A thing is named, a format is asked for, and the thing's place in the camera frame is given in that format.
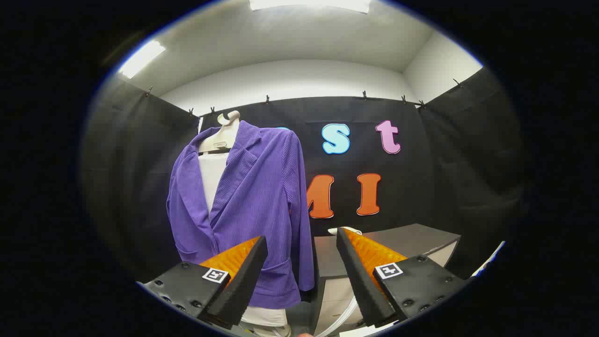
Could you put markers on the white cabinet with grey top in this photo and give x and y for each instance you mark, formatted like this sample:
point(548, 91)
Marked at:
point(327, 262)

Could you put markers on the white ironing form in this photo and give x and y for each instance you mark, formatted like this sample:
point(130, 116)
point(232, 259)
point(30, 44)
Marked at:
point(213, 178)

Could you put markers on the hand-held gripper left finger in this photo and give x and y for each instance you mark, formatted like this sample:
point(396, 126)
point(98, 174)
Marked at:
point(243, 281)

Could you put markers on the cream clothes hanger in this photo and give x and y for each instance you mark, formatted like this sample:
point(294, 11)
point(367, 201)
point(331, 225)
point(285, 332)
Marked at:
point(220, 138)

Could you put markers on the white garment steamer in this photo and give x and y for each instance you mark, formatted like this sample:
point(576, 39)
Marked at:
point(344, 230)

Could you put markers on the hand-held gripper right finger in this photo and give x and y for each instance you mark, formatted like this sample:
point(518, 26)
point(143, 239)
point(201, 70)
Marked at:
point(360, 281)

